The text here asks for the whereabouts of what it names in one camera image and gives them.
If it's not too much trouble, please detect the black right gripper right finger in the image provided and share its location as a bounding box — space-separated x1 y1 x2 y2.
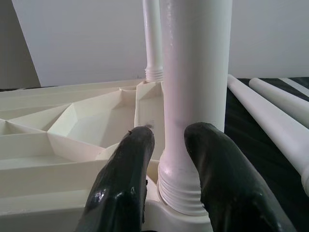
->
183 122 297 232

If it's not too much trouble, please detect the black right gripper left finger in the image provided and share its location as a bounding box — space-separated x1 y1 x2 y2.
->
77 127 155 232

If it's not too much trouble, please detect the white plastic table top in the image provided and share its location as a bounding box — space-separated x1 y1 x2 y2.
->
0 81 213 232

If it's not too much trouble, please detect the white plastic table leg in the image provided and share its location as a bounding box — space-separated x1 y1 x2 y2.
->
158 0 234 217
226 74 309 199
142 0 165 83
248 77 309 131

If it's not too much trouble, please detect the white tape strip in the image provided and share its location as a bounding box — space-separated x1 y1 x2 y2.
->
281 77 309 98

